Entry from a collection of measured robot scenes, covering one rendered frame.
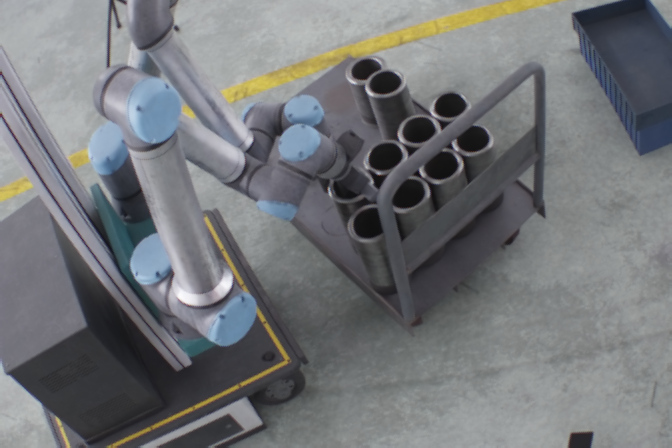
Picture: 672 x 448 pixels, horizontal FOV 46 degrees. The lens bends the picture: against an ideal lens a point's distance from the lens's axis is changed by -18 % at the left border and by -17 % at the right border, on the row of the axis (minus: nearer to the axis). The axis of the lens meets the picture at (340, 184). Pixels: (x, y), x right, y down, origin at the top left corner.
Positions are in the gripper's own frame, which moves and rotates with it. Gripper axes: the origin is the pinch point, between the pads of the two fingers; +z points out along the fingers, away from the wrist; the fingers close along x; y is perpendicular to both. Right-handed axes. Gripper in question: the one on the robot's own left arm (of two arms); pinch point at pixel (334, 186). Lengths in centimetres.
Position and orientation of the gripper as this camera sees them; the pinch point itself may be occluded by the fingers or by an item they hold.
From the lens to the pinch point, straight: 266.9
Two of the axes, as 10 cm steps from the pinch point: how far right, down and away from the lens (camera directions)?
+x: -8.9, -1.8, 4.3
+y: 3.9, -7.7, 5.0
